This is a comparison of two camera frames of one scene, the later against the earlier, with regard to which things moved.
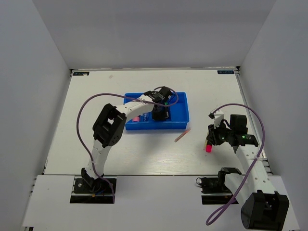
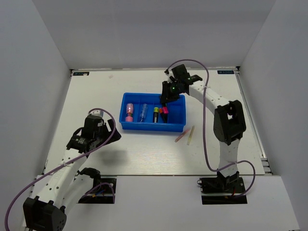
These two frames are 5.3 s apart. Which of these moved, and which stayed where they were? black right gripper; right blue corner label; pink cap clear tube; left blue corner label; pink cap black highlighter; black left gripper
Moved: black right gripper; pink cap clear tube; pink cap black highlighter; black left gripper
Stayed: left blue corner label; right blue corner label
